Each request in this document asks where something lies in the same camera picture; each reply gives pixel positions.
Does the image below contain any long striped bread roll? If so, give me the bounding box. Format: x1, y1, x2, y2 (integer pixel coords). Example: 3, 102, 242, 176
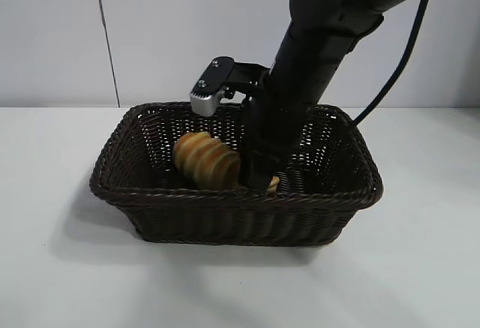
173, 131, 281, 197

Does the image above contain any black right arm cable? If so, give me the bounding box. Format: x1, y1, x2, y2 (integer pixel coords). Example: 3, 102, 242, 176
354, 0, 438, 125

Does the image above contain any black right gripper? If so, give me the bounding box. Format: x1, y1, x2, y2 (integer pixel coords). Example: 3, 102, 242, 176
238, 74, 323, 193

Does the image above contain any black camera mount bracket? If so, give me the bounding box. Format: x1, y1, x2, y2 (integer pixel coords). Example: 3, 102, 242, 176
224, 61, 272, 101

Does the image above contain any dark brown wicker basket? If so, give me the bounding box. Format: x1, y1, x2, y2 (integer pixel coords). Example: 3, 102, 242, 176
88, 101, 384, 248

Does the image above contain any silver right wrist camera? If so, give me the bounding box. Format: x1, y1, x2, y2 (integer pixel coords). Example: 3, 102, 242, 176
188, 56, 238, 118

